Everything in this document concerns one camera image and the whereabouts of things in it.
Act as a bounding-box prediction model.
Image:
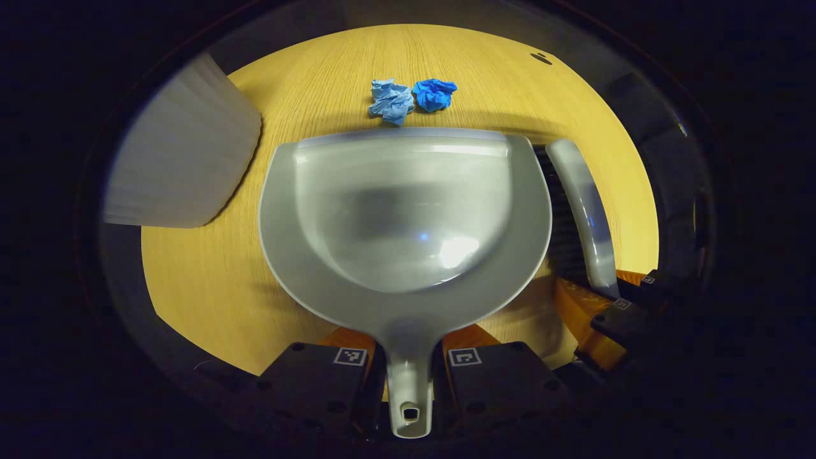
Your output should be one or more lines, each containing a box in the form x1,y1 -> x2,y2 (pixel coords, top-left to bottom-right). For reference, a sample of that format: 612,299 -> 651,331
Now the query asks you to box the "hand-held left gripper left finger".
252,326 -> 388,441

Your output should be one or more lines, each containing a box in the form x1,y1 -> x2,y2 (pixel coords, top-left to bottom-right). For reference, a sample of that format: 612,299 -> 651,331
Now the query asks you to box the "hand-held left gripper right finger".
433,324 -> 571,441

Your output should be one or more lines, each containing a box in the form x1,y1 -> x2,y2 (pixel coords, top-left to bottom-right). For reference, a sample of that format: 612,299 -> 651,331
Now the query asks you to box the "small white broom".
533,138 -> 620,300

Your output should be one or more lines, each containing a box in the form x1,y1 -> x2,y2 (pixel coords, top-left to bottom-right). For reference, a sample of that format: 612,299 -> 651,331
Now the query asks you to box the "white dustpan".
258,127 -> 553,439

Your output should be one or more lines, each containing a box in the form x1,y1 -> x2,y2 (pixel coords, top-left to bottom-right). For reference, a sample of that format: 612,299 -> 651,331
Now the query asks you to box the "white garbage bin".
102,51 -> 263,229

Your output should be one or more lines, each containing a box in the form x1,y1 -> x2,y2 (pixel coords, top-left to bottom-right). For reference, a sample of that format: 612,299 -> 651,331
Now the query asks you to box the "light blue paper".
368,78 -> 415,126

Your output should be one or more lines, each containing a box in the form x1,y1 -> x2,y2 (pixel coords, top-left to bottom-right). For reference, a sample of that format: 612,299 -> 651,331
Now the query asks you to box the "dark blue paper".
412,78 -> 458,113

